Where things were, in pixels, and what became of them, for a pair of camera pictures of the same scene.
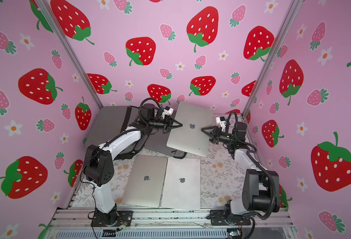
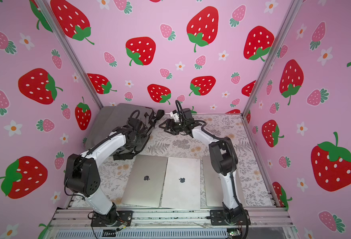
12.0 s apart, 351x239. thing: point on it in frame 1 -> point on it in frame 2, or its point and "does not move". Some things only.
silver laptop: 189,138 -> 212,185
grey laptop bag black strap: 105,122 does not move
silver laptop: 145,183 does not move
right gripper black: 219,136 -> 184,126
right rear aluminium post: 287,21 does not move
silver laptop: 182,188 does not move
